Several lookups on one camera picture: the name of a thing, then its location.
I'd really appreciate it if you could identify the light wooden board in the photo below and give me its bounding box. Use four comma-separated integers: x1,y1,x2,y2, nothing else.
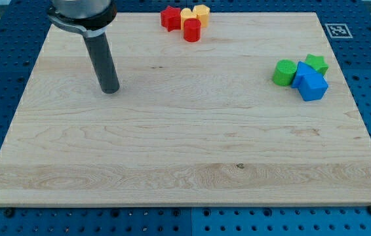
0,12,371,208

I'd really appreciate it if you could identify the red cylinder block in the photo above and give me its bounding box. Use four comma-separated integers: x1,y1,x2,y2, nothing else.
183,18,201,42

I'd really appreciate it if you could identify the red star block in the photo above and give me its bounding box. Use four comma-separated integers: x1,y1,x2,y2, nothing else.
160,6,181,31

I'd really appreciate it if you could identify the yellow heart block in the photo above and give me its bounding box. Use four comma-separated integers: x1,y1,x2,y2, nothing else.
180,8,197,31

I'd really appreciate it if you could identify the yellow hexagon block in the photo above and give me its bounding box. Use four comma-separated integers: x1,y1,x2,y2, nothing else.
193,5,210,28

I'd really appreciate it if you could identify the green cylinder block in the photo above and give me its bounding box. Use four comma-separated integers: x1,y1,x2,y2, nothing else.
272,59,297,87

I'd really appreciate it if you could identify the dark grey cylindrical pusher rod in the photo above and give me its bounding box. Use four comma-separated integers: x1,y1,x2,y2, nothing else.
83,33,120,94

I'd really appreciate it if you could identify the blue triangle block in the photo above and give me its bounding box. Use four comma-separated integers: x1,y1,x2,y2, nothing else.
291,62,317,89

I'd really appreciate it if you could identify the blue cube block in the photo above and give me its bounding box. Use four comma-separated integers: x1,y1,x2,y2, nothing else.
298,73,328,102

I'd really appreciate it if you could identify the green star block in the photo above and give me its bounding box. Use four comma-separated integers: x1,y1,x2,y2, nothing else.
305,54,329,75

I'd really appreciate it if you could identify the white fiducial marker tag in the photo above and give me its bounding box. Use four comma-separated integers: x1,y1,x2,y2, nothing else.
325,23,353,39

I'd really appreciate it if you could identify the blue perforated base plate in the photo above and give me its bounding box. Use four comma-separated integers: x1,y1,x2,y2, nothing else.
0,1,371,235

